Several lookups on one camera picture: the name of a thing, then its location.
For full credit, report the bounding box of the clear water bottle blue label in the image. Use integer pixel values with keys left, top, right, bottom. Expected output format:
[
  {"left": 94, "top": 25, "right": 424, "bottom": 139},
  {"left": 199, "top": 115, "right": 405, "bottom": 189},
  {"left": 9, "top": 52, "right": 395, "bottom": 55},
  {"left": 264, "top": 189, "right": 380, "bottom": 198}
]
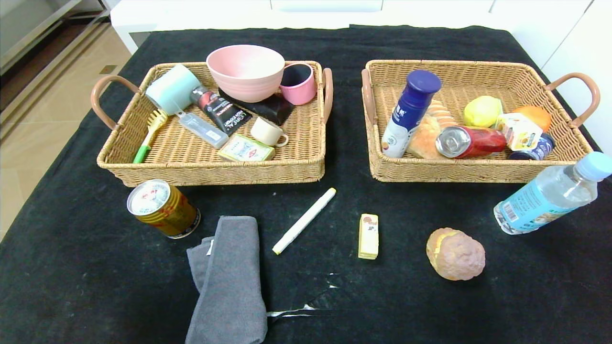
[{"left": 493, "top": 151, "right": 612, "bottom": 235}]

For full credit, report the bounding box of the small white yellow carton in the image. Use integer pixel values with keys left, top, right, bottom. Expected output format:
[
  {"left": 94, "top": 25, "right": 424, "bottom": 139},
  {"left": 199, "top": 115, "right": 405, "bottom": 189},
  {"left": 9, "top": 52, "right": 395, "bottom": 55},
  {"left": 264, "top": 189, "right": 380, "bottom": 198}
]
[{"left": 495, "top": 113, "right": 544, "bottom": 151}]

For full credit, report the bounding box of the pink bowl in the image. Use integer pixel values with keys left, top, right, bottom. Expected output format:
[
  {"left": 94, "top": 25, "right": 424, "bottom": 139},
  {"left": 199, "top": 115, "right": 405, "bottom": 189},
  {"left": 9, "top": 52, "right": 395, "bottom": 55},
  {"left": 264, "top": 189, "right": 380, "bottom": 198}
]
[{"left": 206, "top": 45, "right": 286, "bottom": 103}]

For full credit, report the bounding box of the white table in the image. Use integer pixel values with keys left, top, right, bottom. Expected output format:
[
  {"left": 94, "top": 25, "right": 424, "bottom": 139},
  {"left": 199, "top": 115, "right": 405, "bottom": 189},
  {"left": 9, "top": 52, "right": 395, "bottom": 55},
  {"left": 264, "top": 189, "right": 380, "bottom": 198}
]
[{"left": 109, "top": 0, "right": 514, "bottom": 54}]

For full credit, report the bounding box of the dark blue can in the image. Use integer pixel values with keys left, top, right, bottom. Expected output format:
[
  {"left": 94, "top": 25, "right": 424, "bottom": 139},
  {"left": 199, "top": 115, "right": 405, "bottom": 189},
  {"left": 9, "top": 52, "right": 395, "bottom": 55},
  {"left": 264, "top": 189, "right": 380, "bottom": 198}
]
[{"left": 508, "top": 133, "right": 556, "bottom": 161}]

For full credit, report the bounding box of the small cream cup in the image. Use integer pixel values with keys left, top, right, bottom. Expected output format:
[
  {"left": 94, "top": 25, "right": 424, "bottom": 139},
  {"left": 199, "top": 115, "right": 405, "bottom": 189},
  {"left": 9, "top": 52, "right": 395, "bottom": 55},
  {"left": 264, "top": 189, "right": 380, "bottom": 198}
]
[{"left": 250, "top": 116, "right": 289, "bottom": 147}]

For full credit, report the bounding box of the small yellow eraser block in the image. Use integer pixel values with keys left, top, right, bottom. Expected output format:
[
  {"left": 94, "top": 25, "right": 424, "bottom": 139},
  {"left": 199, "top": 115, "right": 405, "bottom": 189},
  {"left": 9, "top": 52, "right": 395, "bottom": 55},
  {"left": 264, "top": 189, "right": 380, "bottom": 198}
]
[{"left": 358, "top": 213, "right": 379, "bottom": 260}]

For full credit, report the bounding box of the brown round bun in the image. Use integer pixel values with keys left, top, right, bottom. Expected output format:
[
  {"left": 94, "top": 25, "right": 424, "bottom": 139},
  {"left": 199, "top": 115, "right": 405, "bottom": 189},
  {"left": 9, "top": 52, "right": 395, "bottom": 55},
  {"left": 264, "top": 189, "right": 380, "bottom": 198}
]
[{"left": 426, "top": 227, "right": 486, "bottom": 281}]

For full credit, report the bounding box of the rectangular wicker basket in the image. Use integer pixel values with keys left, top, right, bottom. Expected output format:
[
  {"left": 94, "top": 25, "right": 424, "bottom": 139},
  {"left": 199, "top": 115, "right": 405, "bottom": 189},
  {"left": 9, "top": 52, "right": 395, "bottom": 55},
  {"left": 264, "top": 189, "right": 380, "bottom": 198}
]
[
  {"left": 91, "top": 60, "right": 334, "bottom": 187},
  {"left": 361, "top": 59, "right": 601, "bottom": 183}
]

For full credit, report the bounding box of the blue white milk bottle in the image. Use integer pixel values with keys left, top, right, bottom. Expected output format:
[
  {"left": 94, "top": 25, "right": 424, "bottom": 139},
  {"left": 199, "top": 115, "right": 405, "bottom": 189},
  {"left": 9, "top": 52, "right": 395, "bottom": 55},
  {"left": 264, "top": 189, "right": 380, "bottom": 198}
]
[{"left": 381, "top": 70, "right": 442, "bottom": 158}]

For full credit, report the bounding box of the orange fruit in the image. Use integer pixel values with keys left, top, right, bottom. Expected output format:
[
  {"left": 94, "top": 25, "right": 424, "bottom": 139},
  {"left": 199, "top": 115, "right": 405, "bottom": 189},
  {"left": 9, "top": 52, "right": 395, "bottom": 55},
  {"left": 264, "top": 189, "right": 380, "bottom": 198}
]
[{"left": 513, "top": 105, "right": 552, "bottom": 133}]

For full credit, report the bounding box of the gold red drink can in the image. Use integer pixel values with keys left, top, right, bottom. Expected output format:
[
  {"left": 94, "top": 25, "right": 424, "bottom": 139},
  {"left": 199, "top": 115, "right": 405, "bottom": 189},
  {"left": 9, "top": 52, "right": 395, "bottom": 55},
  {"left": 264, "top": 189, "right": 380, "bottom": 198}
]
[{"left": 127, "top": 179, "right": 201, "bottom": 239}]

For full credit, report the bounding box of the black cosmetic tube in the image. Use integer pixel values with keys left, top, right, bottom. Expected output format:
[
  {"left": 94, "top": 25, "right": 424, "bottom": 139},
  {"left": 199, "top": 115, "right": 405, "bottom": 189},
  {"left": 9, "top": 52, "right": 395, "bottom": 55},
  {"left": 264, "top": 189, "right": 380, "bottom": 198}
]
[{"left": 190, "top": 86, "right": 252, "bottom": 135}]

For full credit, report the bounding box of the golden bread loaf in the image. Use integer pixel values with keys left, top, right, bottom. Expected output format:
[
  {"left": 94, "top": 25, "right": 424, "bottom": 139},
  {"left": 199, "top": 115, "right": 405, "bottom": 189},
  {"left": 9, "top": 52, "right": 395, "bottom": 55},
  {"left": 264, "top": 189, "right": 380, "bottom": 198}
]
[{"left": 406, "top": 99, "right": 459, "bottom": 159}]

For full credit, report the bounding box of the black pouch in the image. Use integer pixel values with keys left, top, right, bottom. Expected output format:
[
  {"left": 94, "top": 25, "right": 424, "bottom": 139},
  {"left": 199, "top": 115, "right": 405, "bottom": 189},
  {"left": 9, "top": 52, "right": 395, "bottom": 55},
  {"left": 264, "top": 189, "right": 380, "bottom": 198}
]
[{"left": 219, "top": 87, "right": 295, "bottom": 126}]

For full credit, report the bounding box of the steel shelf unit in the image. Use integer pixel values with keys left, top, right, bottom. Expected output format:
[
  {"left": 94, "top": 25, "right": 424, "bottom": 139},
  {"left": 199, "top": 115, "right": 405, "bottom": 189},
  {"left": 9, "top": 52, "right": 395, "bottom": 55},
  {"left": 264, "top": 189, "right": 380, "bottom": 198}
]
[{"left": 0, "top": 0, "right": 111, "bottom": 77}]

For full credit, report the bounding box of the green white card box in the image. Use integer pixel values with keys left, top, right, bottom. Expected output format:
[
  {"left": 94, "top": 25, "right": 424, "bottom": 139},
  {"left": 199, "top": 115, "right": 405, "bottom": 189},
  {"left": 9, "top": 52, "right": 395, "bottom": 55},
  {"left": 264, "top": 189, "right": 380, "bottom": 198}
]
[{"left": 218, "top": 134, "right": 276, "bottom": 162}]

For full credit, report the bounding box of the pink mug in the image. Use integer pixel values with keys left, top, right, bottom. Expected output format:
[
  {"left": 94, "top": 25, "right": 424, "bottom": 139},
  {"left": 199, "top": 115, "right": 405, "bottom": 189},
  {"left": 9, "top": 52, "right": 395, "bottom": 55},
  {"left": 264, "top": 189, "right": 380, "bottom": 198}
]
[{"left": 280, "top": 63, "right": 317, "bottom": 106}]

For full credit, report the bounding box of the white marker pen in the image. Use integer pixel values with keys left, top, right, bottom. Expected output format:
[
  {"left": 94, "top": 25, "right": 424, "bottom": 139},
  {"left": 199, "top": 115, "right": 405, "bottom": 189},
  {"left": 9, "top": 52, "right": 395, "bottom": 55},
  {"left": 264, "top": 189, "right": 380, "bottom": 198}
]
[{"left": 272, "top": 188, "right": 337, "bottom": 255}]

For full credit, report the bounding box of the grey towel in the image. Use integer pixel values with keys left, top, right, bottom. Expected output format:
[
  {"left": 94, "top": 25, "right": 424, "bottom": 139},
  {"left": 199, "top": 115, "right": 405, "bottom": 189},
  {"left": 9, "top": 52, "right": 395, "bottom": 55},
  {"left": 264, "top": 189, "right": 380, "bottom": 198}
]
[{"left": 186, "top": 215, "right": 268, "bottom": 344}]

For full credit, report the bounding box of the light blue cup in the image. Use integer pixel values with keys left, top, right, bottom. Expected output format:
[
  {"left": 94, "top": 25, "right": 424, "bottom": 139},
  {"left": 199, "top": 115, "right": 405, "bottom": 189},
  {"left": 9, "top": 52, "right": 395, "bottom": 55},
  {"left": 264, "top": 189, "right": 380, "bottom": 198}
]
[{"left": 145, "top": 64, "right": 201, "bottom": 116}]

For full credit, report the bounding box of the yellow round fruit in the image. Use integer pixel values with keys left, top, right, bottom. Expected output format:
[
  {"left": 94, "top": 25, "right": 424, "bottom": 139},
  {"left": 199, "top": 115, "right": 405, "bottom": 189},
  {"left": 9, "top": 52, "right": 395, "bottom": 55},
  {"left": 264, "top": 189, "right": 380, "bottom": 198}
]
[{"left": 463, "top": 96, "right": 503, "bottom": 128}]

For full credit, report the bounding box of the yellow green brush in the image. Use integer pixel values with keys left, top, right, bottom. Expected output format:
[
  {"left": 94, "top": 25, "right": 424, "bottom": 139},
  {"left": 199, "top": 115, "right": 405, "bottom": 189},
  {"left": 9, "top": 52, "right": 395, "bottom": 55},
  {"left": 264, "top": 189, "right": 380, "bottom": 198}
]
[{"left": 132, "top": 109, "right": 169, "bottom": 164}]

